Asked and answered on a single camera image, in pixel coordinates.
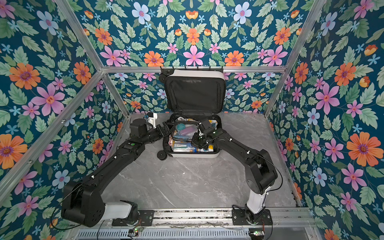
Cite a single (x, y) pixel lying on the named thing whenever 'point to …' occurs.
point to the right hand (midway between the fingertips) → (190, 142)
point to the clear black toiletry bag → (184, 130)
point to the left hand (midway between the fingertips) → (173, 123)
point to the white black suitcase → (192, 96)
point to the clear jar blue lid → (184, 147)
